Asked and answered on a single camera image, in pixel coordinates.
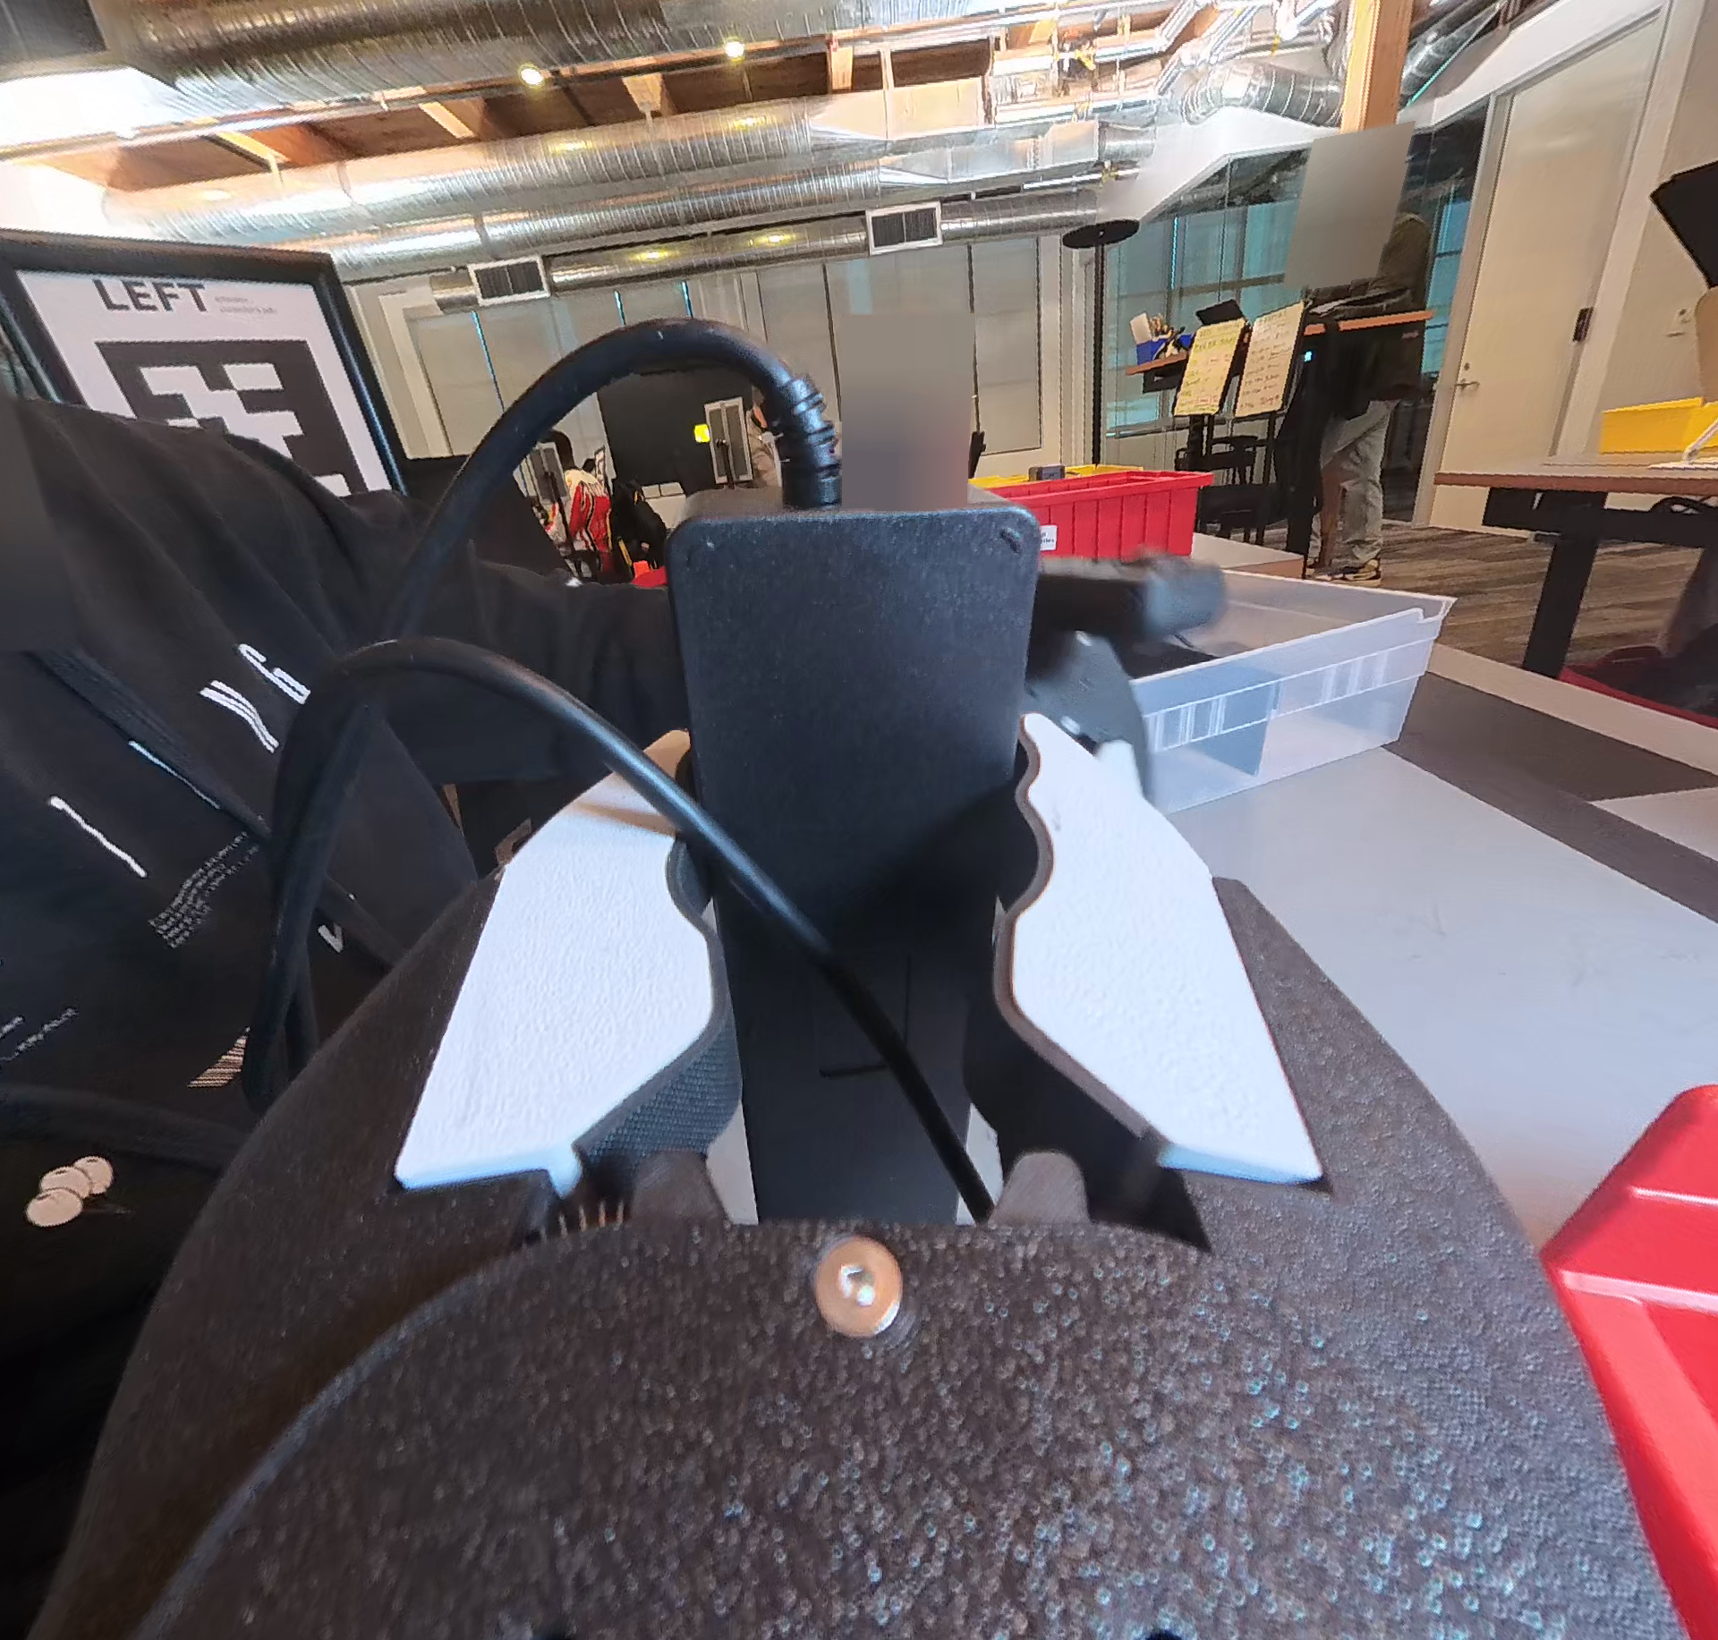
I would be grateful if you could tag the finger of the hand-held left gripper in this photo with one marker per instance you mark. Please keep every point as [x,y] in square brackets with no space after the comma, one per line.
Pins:
[1124,768]

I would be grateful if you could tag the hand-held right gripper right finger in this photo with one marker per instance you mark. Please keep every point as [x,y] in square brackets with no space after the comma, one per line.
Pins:
[1154,996]

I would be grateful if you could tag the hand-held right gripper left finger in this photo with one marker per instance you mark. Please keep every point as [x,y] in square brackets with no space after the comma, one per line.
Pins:
[564,996]

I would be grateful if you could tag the clear plastic bin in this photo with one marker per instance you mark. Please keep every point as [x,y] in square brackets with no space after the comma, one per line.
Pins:
[1342,687]

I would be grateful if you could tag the black usb hub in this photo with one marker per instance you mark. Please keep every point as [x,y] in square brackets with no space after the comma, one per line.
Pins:
[846,674]

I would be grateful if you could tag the long red tote white label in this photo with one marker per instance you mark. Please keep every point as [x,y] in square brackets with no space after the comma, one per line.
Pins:
[1114,513]

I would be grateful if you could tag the light wooden table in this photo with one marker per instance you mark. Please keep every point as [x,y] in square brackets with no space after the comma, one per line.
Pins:
[1254,555]

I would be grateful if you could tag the yellow paper easel board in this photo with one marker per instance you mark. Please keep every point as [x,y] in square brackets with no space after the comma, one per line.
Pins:
[1210,369]

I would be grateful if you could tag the white paper easel board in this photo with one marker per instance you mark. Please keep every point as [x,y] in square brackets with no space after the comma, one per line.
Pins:
[1269,363]

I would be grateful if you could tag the black floor lamp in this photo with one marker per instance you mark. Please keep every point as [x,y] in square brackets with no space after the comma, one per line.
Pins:
[1101,234]

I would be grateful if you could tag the wooden standing desk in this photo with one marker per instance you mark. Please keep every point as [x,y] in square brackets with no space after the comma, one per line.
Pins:
[1396,319]

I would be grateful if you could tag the black monitor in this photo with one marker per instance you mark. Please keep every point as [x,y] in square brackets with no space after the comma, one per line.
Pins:
[658,432]

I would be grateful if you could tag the person's black printed hoodie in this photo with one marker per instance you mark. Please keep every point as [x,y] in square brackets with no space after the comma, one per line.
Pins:
[134,727]

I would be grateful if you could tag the dark red backpack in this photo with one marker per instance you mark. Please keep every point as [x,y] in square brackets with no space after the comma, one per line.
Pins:
[1638,687]

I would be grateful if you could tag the white door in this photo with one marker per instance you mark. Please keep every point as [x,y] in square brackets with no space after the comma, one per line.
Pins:
[1544,257]

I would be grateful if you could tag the yellow bin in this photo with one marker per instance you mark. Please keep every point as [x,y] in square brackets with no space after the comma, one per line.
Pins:
[1657,426]

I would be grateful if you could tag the red open-front bin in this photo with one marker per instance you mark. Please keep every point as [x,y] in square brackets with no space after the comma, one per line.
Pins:
[1651,1332]

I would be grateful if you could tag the cardboard box with black flap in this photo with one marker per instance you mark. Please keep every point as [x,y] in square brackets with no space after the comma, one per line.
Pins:
[1691,231]

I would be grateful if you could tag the framed black white marker sign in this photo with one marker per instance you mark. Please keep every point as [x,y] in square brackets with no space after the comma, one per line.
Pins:
[269,325]

